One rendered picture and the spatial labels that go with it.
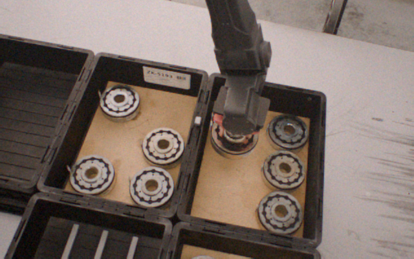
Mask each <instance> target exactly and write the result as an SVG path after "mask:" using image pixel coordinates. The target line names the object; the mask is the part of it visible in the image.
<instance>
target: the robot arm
mask: <svg viewBox="0 0 414 259"><path fill-rule="evenodd" d="M205 1H206V6H207V8H208V11H209V15H210V20H211V26H212V33H211V36H212V40H213V44H214V46H215V47H214V50H213V51H214V54H215V59H216V62H217V65H218V67H219V70H220V73H221V74H225V75H227V76H226V81H225V85H224V86H222V87H221V88H220V91H219V94H218V96H217V100H216V102H215V105H214V107H213V115H214V118H213V121H214V122H216V123H217V124H218V125H220V127H222V129H223V130H224V129H225V130H226V131H229V132H231V133H234V134H236V135H246V136H249V135H253V134H258V133H259V130H260V129H263V127H264V125H265V121H266V118H267V113H268V109H269V106H270V99H268V98H264V97H262V96H260V95H261V92H262V91H263V87H264V84H265V81H266V79H267V73H268V68H269V67H270V62H271V59H272V47H271V43H270V42H269V41H263V33H262V30H261V24H260V23H257V21H256V15H255V13H254V11H253V10H252V9H251V7H250V4H249V2H248V0H205Z"/></svg>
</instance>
